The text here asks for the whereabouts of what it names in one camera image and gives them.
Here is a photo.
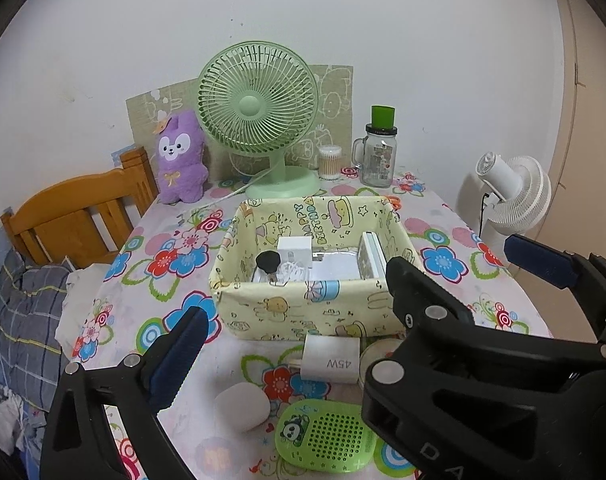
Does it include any black fan power cable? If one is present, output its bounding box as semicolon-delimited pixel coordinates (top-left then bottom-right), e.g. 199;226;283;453
478;191;491;236

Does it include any glass mug with green lid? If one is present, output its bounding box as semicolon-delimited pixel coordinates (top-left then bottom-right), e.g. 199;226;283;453
352;105;400;188

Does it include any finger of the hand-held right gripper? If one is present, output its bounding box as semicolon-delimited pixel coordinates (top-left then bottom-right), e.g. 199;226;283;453
361;256;484;441
504;233;606;341

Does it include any white fan power cable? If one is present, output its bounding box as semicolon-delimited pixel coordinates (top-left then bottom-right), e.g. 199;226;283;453
210;167;274;201

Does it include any silver foil pouch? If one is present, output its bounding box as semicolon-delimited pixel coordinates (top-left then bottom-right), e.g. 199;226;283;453
310;251;364;281

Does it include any wooden bed headboard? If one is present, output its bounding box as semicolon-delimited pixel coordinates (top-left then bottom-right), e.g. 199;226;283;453
0;146;161;268

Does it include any black key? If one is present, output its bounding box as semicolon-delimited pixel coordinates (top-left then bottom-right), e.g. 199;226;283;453
255;251;284;276

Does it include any white standing fan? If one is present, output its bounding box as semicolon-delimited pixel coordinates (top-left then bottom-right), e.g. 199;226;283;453
453;151;552;261

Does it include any white square box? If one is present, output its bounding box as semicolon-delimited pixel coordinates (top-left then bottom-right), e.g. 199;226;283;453
277;236;312;267

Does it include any white crumpled cloth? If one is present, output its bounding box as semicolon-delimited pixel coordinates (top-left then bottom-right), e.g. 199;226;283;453
53;265;116;356

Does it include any green desk fan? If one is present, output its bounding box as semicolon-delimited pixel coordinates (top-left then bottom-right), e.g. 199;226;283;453
198;41;322;202

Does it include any purple plush toy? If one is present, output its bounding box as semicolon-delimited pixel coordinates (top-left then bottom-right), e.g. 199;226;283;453
155;109;208;206

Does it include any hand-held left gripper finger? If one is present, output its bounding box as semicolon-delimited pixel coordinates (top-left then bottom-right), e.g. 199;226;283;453
39;306;210;480

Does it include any beige wooden door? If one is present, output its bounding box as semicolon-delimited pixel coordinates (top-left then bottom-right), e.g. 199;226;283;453
533;0;606;291

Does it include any white device with screen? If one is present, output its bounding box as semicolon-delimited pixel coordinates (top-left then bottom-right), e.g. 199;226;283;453
359;231;388;281

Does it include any yellow fabric storage box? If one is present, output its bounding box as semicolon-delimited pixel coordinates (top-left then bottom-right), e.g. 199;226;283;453
209;195;426;342

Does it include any blue bed sheet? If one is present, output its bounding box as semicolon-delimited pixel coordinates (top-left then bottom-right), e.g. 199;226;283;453
13;400;51;480

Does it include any green perforated case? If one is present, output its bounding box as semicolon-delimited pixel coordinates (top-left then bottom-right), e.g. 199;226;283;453
274;399;378;476

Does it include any grey plaid blanket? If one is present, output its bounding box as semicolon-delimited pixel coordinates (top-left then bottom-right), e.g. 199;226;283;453
0;247;78;411

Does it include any beige cartoon print board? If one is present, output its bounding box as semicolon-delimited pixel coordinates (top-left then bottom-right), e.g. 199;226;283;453
125;64;354;186

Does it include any white and grey cloth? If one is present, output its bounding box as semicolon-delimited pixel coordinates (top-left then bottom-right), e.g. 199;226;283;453
0;377;31;453

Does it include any white charger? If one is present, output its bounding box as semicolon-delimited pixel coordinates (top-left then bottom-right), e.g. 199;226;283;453
290;332;362;385

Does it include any cotton swab jar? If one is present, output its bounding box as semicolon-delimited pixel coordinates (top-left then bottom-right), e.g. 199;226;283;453
318;145;344;181

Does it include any light blue wall sticker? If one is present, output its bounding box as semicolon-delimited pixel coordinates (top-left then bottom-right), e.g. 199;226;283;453
110;145;141;166

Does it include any white oval case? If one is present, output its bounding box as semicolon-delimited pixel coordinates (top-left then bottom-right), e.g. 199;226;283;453
214;382;270;433

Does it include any bag of white items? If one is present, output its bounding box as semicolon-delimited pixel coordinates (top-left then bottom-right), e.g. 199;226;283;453
270;260;308;286

